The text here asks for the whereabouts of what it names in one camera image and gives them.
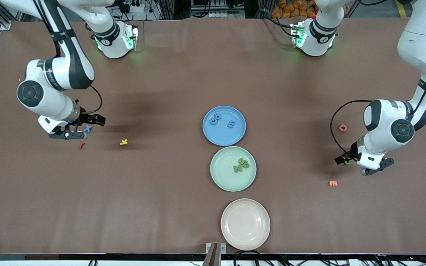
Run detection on bag of oranges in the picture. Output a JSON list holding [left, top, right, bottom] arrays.
[[271, 0, 318, 19]]

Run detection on beige plate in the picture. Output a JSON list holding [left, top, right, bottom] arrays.
[[220, 198, 271, 251]]

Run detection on black cable bundle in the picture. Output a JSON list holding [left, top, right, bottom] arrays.
[[233, 250, 273, 266]]

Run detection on black table edge rail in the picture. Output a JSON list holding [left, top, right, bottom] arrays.
[[0, 253, 426, 261]]

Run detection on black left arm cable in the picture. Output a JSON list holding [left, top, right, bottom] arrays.
[[330, 55, 426, 156]]

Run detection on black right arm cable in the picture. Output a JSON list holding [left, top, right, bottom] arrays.
[[35, 0, 103, 114]]

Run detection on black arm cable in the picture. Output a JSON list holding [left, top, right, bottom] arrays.
[[330, 55, 426, 156], [35, 0, 103, 114]]

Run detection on black base cable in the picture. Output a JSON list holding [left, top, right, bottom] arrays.
[[261, 15, 295, 37]]

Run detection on blue plate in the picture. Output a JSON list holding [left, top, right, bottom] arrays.
[[202, 106, 247, 147]]

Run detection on grey metal camera post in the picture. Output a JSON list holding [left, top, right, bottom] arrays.
[[206, 242, 227, 266]]

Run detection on pale green plate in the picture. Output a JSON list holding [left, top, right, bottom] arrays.
[[210, 146, 257, 192]]

